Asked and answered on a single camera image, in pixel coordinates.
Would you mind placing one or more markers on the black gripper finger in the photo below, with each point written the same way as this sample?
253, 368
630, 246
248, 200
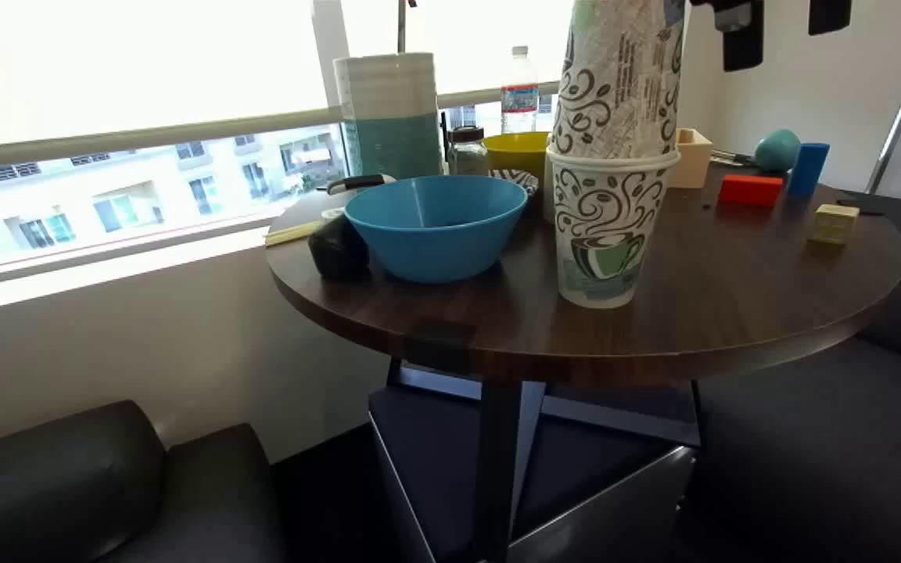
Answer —
743, 32
829, 15

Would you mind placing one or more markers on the patterned paper cup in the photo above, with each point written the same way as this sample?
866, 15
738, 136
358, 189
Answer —
608, 238
617, 83

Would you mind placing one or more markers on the blue cup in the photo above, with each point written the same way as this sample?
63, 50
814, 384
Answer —
807, 172

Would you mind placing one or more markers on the teal plastic scoop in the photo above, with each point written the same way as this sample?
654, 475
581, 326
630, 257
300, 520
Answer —
778, 149

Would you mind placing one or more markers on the light wooden box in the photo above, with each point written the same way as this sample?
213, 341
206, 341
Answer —
693, 161

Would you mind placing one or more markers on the red block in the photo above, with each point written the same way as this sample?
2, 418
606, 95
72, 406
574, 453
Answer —
751, 196

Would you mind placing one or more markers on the pale yellow cube block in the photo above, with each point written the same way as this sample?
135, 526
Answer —
832, 224

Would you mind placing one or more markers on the clear plastic water bottle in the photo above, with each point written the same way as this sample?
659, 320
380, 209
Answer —
520, 98

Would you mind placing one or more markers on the yellow bowl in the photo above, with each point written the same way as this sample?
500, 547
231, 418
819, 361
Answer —
516, 153

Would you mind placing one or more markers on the small patterned bowl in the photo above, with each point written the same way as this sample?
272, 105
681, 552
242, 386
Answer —
516, 183

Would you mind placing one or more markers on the white roller blind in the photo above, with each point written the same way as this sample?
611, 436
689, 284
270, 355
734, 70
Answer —
472, 35
140, 64

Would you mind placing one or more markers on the small glass jar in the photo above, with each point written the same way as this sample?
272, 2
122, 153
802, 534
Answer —
468, 153

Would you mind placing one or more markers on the thin bent rod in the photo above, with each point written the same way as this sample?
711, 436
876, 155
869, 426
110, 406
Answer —
405, 26

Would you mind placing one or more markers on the white and teal canister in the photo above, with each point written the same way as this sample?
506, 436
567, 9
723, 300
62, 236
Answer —
391, 115

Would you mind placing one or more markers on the blue plastic bowl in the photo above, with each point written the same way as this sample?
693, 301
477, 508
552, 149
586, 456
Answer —
435, 236

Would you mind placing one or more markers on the white window mullion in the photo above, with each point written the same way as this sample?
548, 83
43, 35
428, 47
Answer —
330, 50

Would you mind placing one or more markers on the dark fabric sofa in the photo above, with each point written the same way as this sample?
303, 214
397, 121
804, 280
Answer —
838, 448

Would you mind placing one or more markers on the small black round object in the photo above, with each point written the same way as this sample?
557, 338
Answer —
338, 251

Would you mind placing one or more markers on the pale yellow flat object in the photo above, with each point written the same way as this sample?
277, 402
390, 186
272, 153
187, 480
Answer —
291, 232

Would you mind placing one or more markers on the black leather armchair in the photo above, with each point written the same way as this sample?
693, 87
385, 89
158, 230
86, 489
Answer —
75, 489

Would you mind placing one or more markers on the blue-grey metal cross frame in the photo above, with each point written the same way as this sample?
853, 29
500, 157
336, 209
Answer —
617, 408

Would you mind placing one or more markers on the dark table pedestal leg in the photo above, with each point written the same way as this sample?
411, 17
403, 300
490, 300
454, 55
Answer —
500, 471

